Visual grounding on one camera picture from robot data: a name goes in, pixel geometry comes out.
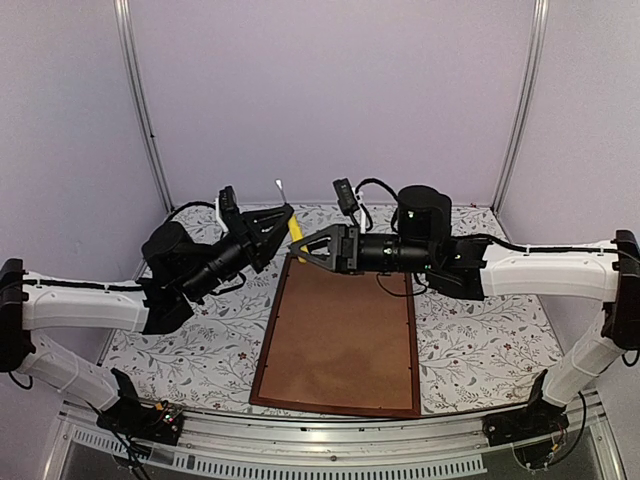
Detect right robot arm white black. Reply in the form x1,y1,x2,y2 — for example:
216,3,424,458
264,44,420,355
290,185,639,436

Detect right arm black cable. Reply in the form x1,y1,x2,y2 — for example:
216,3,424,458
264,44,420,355
355,176,621,254

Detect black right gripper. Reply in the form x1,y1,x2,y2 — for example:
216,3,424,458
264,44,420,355
289,224,434,276

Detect yellow handled screwdriver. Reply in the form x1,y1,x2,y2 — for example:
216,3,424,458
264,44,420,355
274,178,304,242

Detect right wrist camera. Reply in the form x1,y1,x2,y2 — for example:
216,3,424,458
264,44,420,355
332,178,360,226

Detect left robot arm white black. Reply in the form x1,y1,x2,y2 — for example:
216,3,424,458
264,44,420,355
1,201,294,434

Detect right aluminium corner post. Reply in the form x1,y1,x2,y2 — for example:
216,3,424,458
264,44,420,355
491,0,550,217

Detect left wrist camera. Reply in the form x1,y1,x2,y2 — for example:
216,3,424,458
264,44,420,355
215,185,240,233

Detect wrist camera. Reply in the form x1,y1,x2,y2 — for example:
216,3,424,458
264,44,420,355
332,178,360,226
215,185,240,233

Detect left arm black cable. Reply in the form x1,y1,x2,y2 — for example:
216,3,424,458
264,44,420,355
19,199,221,292

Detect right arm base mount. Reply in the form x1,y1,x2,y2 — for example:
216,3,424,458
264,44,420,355
482,401,569,446

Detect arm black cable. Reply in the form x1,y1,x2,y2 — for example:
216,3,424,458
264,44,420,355
355,176,621,254
19,199,221,292

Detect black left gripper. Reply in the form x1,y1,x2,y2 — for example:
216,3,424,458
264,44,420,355
181,205,296,302

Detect red-brown wooden picture frame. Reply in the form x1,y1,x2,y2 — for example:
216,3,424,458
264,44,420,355
250,255,421,418

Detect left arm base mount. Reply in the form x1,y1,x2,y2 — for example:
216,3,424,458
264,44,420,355
97,398,184,446

